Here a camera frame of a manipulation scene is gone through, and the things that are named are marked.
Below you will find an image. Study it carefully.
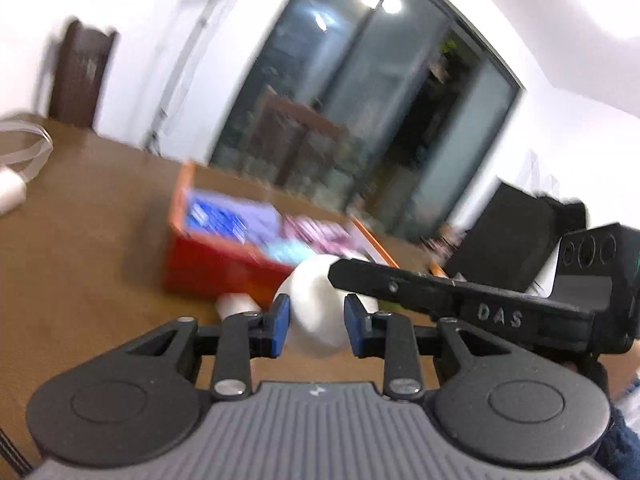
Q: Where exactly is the black paper bag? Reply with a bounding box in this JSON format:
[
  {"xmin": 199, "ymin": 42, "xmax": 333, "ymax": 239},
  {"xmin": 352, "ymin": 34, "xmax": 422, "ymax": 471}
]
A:
[{"xmin": 444, "ymin": 183, "xmax": 564, "ymax": 292}]

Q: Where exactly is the sliding glass door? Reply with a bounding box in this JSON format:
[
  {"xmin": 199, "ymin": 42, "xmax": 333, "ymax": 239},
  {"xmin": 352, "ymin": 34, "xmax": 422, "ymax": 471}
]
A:
[{"xmin": 209, "ymin": 0, "xmax": 521, "ymax": 242}]

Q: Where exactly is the dark wooden chair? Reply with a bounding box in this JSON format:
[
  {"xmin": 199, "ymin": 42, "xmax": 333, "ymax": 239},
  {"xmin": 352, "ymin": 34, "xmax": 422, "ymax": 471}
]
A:
[
  {"xmin": 236, "ymin": 86, "xmax": 348, "ymax": 196},
  {"xmin": 48, "ymin": 18, "xmax": 119, "ymax": 129}
]

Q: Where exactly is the dark wooden chair middle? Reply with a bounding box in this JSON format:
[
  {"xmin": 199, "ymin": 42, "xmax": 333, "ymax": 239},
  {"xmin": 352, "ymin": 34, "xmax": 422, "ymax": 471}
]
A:
[{"xmin": 236, "ymin": 86, "xmax": 348, "ymax": 196}]

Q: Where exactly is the studio light on stand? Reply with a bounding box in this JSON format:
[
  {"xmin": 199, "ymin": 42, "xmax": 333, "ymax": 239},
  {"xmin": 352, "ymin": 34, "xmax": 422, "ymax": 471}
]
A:
[{"xmin": 142, "ymin": 0, "xmax": 231, "ymax": 156}]

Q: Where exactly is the dark wooden chair left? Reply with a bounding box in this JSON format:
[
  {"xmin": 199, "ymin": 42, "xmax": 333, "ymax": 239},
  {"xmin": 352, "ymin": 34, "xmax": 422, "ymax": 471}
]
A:
[{"xmin": 48, "ymin": 18, "xmax": 119, "ymax": 129}]

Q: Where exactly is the blue fluffy plush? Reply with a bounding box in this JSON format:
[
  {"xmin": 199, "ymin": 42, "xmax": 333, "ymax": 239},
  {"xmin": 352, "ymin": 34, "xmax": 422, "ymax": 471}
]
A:
[{"xmin": 262, "ymin": 238, "xmax": 317, "ymax": 266}]

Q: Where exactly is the white charger with cable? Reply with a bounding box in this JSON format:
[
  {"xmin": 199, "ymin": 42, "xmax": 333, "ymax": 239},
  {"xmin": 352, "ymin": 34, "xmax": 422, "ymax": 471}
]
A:
[{"xmin": 0, "ymin": 119, "xmax": 54, "ymax": 216}]

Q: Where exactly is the mauve satin scrunchie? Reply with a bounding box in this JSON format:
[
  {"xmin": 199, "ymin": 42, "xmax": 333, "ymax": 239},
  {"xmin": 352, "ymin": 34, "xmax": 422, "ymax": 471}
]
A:
[{"xmin": 281, "ymin": 216, "xmax": 355, "ymax": 256}]

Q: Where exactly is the blue tissue packet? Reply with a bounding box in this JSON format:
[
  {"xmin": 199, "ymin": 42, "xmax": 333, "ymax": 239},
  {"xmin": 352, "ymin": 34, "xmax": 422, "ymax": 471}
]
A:
[{"xmin": 184, "ymin": 193, "xmax": 248, "ymax": 244}]

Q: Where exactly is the red cardboard box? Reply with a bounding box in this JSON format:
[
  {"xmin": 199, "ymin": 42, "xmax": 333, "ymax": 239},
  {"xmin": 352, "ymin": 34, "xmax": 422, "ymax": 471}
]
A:
[{"xmin": 162, "ymin": 160, "xmax": 398, "ymax": 308}]

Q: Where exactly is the purple knitted cloth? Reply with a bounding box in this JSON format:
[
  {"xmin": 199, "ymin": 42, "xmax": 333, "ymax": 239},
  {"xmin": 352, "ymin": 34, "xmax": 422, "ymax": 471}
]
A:
[{"xmin": 239, "ymin": 200, "xmax": 281, "ymax": 245}]

